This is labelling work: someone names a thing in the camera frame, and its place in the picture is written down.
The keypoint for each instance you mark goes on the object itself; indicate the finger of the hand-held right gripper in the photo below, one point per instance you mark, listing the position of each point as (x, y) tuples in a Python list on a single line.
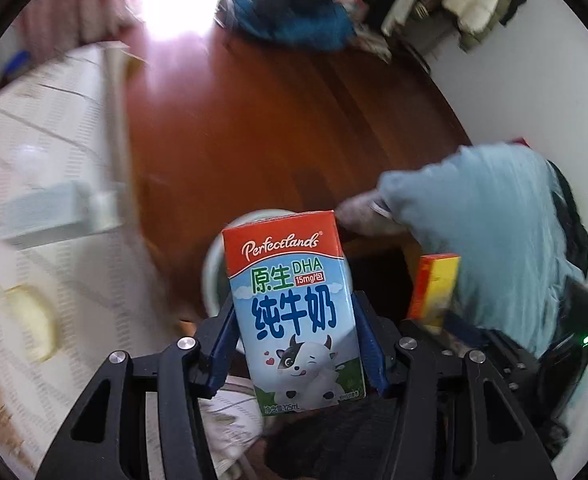
[(463, 326)]

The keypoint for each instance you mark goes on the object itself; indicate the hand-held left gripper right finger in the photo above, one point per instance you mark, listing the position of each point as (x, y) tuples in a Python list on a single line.
[(372, 355)]

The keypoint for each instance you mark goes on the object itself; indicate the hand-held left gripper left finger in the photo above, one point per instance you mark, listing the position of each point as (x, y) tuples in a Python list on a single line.
[(224, 347)]

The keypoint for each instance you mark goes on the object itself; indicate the yellow and red small box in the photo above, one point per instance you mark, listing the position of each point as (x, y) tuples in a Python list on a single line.
[(433, 287)]

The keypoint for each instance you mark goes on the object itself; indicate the white round trash bin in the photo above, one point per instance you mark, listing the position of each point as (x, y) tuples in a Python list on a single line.
[(213, 270)]

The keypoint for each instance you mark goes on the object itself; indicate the blue and red milk carton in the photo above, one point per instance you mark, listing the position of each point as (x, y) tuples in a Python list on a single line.
[(294, 310)]

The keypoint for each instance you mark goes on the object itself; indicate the crumpled white paper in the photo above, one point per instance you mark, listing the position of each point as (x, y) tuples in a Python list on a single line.
[(229, 425)]

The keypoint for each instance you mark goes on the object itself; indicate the person in light blue shirt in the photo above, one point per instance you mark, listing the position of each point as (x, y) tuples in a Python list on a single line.
[(489, 240)]

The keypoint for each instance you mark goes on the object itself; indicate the grey slipper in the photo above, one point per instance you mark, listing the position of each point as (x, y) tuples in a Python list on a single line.
[(369, 215)]

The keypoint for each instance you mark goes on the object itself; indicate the pale green tray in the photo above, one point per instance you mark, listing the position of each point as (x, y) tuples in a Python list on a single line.
[(44, 210)]

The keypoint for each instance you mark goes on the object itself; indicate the white perforated table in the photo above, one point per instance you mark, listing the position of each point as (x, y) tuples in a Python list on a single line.
[(49, 125)]

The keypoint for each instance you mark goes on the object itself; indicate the blue clothing pile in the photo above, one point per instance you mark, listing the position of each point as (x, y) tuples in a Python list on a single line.
[(294, 12)]

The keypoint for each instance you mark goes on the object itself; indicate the pink curtain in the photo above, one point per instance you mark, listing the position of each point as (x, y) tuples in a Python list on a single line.
[(79, 0)]

